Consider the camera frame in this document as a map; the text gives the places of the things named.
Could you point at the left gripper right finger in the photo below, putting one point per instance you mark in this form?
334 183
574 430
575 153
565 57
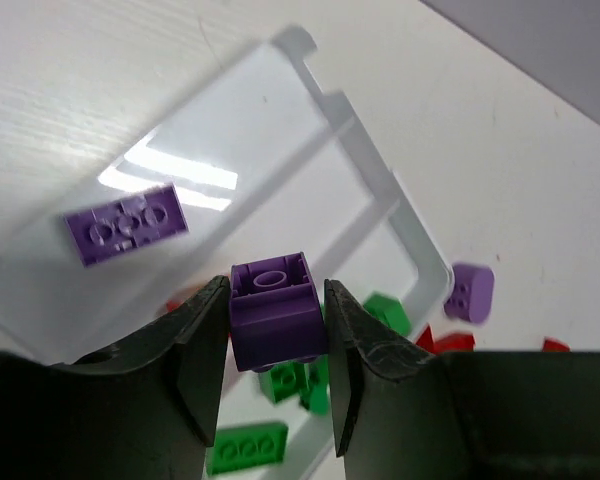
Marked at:
400 412

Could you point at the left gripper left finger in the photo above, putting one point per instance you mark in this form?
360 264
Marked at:
144 407

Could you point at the green L-shaped lego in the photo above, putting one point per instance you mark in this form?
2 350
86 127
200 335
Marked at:
247 446

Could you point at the green rounded lego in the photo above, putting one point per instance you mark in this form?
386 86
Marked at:
283 381

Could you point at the purple rounded lego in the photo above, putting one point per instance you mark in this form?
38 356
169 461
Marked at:
471 297

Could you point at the purple arched lego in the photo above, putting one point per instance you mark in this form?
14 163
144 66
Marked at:
275 313

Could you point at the purple lego brick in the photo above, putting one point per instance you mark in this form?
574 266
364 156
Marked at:
122 226

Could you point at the green lego two-by-two brick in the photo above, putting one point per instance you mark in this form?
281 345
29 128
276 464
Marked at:
315 398

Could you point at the red rounded lego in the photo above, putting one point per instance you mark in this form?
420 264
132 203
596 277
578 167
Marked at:
180 297

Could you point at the red lego brick upper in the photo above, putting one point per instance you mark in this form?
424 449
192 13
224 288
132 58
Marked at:
426 341

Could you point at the red lego brick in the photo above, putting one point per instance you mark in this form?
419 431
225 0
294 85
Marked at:
456 341
426 341

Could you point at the red lego brick right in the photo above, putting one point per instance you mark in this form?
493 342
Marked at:
456 341

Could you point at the small green lego in tray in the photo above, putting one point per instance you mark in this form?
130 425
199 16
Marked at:
389 311

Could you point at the small red lego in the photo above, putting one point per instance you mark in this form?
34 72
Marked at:
553 345

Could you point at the white divided tray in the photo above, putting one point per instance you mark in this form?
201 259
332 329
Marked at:
264 164

